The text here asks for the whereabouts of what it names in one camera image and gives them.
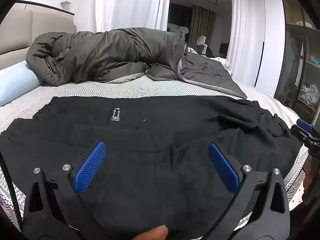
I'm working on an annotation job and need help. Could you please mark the beige padded headboard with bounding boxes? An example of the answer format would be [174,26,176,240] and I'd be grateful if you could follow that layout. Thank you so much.
[0,2,77,70]

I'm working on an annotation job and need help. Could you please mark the bed with white patterned sheet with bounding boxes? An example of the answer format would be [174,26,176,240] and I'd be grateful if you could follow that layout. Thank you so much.
[0,55,310,230]

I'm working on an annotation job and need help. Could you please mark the white chair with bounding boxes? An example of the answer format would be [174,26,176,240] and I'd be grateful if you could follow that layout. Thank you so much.
[195,35,208,55]

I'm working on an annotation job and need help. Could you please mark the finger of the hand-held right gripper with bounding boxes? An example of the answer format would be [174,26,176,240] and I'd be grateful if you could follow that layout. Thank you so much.
[291,119,320,141]
[304,134,320,159]

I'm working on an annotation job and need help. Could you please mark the white cloth pile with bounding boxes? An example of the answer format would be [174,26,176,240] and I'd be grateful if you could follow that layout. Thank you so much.
[299,84,320,105]

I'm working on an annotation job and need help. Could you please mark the olive curtain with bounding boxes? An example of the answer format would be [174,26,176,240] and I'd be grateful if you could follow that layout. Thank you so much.
[189,5,218,48]

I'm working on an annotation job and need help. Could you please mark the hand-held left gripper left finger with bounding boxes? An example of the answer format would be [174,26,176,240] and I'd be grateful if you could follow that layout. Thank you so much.
[22,141,106,240]

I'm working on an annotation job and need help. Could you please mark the person's left hand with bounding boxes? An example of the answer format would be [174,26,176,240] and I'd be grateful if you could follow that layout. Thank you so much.
[132,226,168,240]

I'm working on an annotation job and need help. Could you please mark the white bedding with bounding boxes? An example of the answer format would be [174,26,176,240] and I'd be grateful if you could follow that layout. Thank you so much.
[187,47,233,77]

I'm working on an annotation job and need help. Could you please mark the grey duvet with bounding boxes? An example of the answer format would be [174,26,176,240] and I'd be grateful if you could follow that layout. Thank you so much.
[26,27,248,99]

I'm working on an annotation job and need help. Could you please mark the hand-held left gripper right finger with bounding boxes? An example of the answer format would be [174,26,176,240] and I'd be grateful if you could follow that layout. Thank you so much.
[208,142,291,240]

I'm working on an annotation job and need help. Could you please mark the white curtain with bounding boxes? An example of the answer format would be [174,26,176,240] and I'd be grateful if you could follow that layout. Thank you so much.
[226,0,265,85]
[95,0,173,33]

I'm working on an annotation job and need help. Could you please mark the light blue bolster pillow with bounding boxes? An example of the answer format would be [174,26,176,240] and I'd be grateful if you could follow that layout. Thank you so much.
[0,60,45,107]

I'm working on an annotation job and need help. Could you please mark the black pants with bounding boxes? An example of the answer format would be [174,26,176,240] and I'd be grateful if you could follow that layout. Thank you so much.
[0,95,304,240]

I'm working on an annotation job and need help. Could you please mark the dark open wardrobe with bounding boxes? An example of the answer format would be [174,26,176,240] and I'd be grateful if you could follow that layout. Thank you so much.
[274,0,320,120]

